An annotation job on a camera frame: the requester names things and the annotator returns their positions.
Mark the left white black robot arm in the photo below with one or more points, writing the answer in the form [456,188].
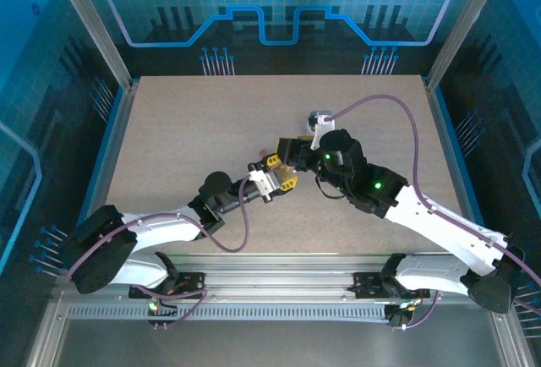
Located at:
[160,223]

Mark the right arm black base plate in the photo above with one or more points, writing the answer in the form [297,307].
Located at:
[365,286]

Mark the left table side rail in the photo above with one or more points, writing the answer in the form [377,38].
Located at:
[110,151]

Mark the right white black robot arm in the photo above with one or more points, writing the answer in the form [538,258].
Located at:
[448,223]

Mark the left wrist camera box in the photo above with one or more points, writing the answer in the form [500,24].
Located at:
[262,181]

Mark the right black connector bracket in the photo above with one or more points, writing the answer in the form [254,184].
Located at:
[397,319]

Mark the left aluminium frame post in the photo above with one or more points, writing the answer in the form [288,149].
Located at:
[95,24]

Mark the long aluminium mounting rail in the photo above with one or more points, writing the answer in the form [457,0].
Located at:
[274,274]

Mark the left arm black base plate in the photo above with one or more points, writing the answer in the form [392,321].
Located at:
[195,288]

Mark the left black connector bracket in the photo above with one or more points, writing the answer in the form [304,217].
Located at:
[165,308]

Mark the black connector bracket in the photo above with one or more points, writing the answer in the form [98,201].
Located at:
[165,308]
[397,319]

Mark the right aluminium frame post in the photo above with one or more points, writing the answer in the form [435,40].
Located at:
[465,24]

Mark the aluminium frame post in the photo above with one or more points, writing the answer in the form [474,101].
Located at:
[95,24]
[465,24]

